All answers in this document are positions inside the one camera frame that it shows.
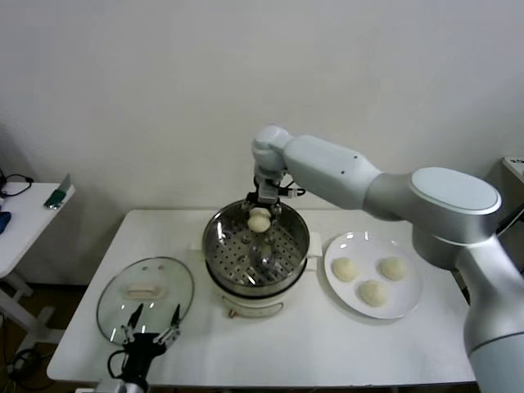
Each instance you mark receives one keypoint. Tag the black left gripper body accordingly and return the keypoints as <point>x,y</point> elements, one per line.
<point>141,348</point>

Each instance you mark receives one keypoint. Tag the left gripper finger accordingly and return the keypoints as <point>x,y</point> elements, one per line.
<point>176,317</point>
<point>134,317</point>

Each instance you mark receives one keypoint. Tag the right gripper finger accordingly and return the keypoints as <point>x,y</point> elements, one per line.
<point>247,203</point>
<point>277,209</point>

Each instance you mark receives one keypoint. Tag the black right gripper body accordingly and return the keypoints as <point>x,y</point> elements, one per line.
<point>254,198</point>

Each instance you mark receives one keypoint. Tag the white steamed baozi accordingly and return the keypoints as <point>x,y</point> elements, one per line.
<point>345,270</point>
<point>373,293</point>
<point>393,268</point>
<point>258,223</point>

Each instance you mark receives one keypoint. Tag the round glass lid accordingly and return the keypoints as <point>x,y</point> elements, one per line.
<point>172,278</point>

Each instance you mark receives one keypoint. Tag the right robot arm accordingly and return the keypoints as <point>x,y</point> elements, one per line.
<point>327,163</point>

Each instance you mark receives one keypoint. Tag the stainless steel steamer basket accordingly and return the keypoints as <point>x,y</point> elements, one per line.
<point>223,237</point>

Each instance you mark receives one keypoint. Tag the white round plate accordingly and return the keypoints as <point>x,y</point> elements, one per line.
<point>340,249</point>

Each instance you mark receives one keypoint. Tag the white electric cooker pot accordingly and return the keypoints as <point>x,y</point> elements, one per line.
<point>249,305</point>

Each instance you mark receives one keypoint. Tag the white side table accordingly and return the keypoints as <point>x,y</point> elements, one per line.
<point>24,213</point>

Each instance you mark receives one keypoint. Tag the blue object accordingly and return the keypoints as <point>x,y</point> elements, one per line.
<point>4,223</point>

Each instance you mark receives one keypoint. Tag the white cabinet stand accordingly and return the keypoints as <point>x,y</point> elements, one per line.
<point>513,180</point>

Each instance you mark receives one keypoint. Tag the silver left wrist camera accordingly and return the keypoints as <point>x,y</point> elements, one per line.
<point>110,388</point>

